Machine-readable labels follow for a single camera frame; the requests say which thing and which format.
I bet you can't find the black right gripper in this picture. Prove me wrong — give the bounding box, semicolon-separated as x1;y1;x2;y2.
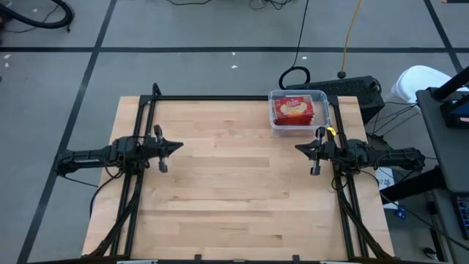
295;126;336;176

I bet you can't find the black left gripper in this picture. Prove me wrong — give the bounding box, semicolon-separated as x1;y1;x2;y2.
144;124;184;173

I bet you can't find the clear plastic bin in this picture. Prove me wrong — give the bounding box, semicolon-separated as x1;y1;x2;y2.
267;89;332;138

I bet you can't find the black perforated computer case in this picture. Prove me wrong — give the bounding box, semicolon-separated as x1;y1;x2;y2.
287;76;385;124

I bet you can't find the white paper sheet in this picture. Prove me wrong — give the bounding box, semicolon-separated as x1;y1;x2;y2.
374;166;400;210

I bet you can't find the grey cart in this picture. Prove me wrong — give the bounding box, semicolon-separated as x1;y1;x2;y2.
416;87;469;195

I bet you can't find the dark blue box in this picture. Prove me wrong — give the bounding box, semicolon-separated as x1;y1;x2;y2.
439;98;469;130

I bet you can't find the black pole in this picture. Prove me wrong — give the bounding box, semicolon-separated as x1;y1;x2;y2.
432;65;469;102

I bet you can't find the black keyboard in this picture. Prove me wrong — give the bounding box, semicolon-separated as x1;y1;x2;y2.
455;195;469;241

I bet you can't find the black aluminium table frame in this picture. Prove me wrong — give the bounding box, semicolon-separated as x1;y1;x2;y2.
87;83;395;263

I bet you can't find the yellow hanging cable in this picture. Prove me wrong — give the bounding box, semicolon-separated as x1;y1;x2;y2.
337;0;363;79

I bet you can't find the black hanging cable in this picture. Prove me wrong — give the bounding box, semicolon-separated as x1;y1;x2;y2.
278;0;311;90

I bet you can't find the black floor hose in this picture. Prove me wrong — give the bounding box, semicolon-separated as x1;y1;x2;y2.
0;0;75;32

